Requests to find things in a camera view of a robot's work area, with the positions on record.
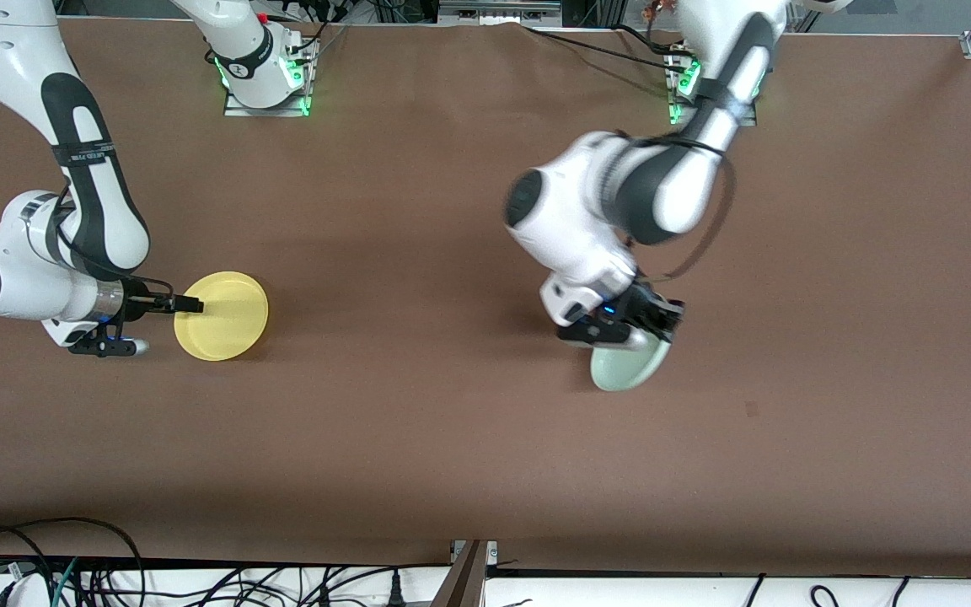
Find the yellow round plate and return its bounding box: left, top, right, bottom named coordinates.
left=174, top=271, right=270, bottom=362

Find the pale green round plate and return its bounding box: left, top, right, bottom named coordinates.
left=590, top=335, right=673, bottom=393

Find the brown table mat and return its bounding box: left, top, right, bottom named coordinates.
left=0, top=17, right=971, bottom=579

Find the white shelf board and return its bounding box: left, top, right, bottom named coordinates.
left=0, top=563, right=971, bottom=607

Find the aluminium profile beam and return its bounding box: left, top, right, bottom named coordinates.
left=429, top=540, right=491, bottom=607

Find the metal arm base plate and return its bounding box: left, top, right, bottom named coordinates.
left=667, top=46, right=759, bottom=127
left=223, top=38, right=312, bottom=118

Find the large black cable loop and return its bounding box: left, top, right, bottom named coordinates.
left=0, top=516, right=147, bottom=607

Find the long black table cable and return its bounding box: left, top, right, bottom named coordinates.
left=522, top=24, right=690, bottom=75

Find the short black table cable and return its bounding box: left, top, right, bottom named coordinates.
left=616, top=24, right=697, bottom=53

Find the green cable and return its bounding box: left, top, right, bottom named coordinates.
left=51, top=556, right=80, bottom=607

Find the grey base cable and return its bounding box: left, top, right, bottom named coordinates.
left=308, top=24, right=353, bottom=65

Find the aluminium frame bar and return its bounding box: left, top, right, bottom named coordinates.
left=437, top=0, right=564, bottom=26

